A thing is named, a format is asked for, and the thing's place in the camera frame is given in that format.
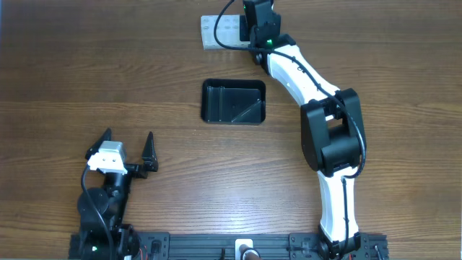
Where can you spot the mounting rail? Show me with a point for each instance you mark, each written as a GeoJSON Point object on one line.
{"type": "Point", "coordinates": [202, 247]}

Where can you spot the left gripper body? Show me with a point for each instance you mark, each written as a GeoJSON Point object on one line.
{"type": "Point", "coordinates": [137, 170]}

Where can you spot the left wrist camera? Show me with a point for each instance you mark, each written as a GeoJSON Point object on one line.
{"type": "Point", "coordinates": [107, 157]}

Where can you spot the black tray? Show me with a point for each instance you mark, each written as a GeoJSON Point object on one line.
{"type": "Point", "coordinates": [238, 97]}

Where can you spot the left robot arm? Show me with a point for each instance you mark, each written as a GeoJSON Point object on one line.
{"type": "Point", "coordinates": [108, 202]}

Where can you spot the clear test tube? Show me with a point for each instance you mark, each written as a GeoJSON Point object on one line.
{"type": "Point", "coordinates": [211, 104]}
{"type": "Point", "coordinates": [247, 111]}
{"type": "Point", "coordinates": [220, 104]}

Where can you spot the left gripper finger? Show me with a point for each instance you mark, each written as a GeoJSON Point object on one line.
{"type": "Point", "coordinates": [150, 155]}
{"type": "Point", "coordinates": [96, 142]}

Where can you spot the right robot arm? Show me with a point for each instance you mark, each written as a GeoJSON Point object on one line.
{"type": "Point", "coordinates": [335, 144]}

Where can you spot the white test tube rack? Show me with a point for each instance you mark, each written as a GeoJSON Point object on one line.
{"type": "Point", "coordinates": [225, 32]}

